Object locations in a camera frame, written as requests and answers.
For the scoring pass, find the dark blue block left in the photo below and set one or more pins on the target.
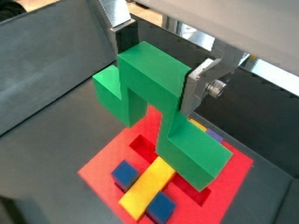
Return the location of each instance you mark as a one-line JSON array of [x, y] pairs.
[[124, 175]]

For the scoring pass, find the green stepped block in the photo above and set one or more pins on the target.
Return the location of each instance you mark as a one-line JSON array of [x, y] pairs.
[[147, 79]]

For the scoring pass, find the dark blue block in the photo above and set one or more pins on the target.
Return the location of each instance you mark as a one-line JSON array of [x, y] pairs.
[[124, 175], [160, 208]]

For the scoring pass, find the red base board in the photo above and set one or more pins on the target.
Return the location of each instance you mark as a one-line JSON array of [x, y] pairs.
[[197, 207]]

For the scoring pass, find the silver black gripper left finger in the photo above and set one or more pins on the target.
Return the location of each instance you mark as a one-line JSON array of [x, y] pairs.
[[121, 27]]

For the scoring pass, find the purple block right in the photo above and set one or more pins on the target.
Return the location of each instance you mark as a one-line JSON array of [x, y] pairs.
[[213, 135]]

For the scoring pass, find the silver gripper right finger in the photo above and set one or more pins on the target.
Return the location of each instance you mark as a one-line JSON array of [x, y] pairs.
[[203, 79]]

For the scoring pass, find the dark blue block right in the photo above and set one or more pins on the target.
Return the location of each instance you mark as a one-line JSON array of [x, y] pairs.
[[160, 208]]

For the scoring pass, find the yellow long bar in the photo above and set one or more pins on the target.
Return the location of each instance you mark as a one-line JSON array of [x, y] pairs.
[[144, 189]]

